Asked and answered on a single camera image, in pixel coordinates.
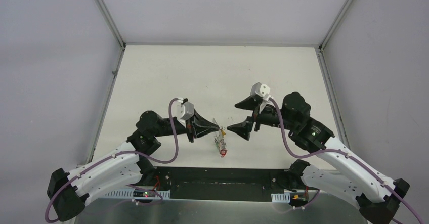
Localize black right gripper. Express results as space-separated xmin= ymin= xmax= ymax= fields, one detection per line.
xmin=227 ymin=95 xmax=297 ymax=140

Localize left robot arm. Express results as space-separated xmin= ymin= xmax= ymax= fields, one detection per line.
xmin=45 ymin=111 xmax=220 ymax=223

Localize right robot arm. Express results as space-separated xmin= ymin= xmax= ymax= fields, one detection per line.
xmin=228 ymin=92 xmax=410 ymax=223

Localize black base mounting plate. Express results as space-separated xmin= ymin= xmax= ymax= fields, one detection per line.
xmin=138 ymin=166 xmax=311 ymax=205

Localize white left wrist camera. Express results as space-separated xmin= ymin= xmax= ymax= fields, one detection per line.
xmin=177 ymin=98 xmax=194 ymax=126

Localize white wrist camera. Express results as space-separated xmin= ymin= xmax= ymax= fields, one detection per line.
xmin=177 ymin=98 xmax=194 ymax=126
xmin=250 ymin=82 xmax=272 ymax=102

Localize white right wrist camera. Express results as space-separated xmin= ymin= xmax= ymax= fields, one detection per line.
xmin=250 ymin=82 xmax=272 ymax=102

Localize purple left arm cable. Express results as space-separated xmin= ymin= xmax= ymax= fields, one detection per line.
xmin=44 ymin=98 xmax=180 ymax=224

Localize aluminium frame rails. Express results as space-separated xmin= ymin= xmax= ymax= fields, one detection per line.
xmin=85 ymin=0 xmax=348 ymax=161

